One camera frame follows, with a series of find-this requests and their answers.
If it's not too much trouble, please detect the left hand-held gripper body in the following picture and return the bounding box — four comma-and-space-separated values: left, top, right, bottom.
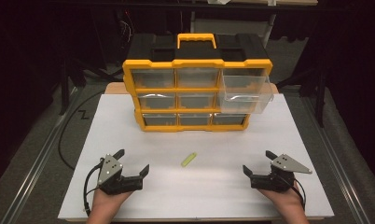
96, 153, 144, 196

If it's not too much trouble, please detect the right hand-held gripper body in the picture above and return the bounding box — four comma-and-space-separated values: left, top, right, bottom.
249, 153, 313, 193

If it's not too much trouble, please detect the person's right hand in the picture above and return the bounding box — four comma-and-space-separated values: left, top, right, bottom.
258, 181, 310, 224

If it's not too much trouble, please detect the person's left hand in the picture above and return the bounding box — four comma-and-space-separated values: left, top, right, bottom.
86, 186, 134, 224

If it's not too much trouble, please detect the small light green bar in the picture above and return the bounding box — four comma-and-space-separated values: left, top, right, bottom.
180, 151, 198, 168

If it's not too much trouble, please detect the pulled-out clear plastic drawer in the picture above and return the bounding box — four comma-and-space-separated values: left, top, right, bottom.
218, 68, 275, 115

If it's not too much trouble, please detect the black metal stand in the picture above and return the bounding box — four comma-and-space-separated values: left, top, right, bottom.
58, 46, 88, 117
277, 62, 329, 129

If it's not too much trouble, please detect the set of closed clear drawers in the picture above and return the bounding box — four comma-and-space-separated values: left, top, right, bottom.
131, 68, 249, 127

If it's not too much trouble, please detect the yellow black drawer organizer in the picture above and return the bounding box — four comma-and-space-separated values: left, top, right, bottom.
122, 32, 274, 133

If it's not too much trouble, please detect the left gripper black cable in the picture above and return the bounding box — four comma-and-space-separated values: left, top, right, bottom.
82, 158, 105, 217

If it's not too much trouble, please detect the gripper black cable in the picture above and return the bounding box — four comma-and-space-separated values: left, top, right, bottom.
277, 173, 307, 211
82, 158, 105, 217

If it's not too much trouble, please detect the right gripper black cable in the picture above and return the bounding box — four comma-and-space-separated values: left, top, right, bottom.
277, 173, 307, 211

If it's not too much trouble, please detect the metal floor rail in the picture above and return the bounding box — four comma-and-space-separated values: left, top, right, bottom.
0, 87, 82, 224
301, 95, 375, 224

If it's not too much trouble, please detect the black floor cable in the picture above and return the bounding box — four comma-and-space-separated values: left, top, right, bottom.
57, 89, 107, 172

